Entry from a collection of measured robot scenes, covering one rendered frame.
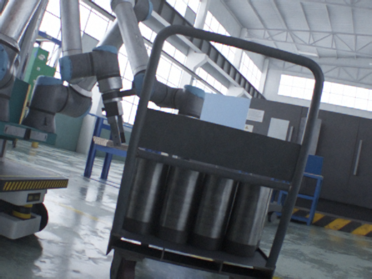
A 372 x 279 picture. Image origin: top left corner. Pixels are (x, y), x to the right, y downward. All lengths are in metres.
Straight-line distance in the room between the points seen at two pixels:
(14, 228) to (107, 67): 0.77
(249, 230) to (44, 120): 1.10
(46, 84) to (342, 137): 6.08
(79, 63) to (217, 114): 6.65
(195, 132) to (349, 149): 6.16
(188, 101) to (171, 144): 0.32
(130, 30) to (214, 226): 0.86
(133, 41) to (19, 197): 0.80
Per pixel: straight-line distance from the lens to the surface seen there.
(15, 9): 1.45
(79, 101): 2.05
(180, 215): 1.41
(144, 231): 1.43
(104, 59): 1.40
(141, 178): 1.40
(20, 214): 1.76
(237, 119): 7.77
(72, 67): 1.39
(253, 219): 1.43
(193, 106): 1.54
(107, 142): 5.55
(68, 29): 1.57
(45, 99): 1.96
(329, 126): 7.40
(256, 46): 1.26
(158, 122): 1.25
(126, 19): 1.75
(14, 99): 1.93
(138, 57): 1.60
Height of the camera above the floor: 0.54
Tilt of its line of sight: 4 degrees up
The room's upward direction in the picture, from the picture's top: 13 degrees clockwise
